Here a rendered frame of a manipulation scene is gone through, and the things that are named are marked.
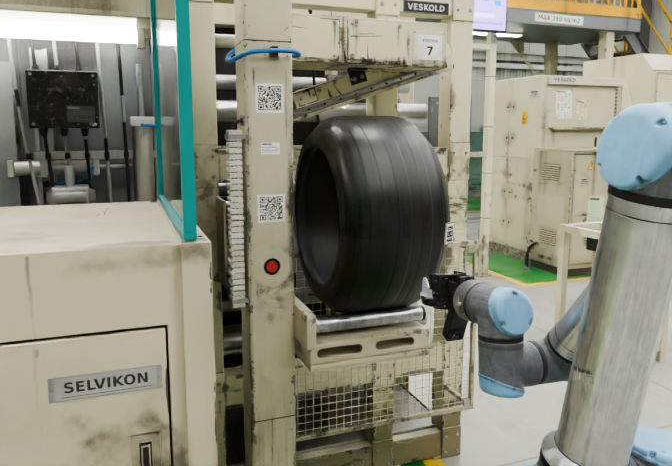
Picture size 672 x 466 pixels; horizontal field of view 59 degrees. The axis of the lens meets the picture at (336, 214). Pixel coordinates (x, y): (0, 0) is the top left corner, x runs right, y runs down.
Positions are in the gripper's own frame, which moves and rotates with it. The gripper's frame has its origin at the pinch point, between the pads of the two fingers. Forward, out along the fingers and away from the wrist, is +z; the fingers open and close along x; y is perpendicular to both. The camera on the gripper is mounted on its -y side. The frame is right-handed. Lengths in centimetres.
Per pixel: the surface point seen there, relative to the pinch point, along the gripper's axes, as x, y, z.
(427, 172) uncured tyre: -4.1, 31.5, 3.9
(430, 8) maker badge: -45, 98, 70
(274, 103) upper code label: 32, 51, 18
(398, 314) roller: -1.1, -7.8, 18.3
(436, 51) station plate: -30, 74, 42
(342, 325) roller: 16.0, -9.0, 18.2
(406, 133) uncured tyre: -2.5, 42.6, 11.6
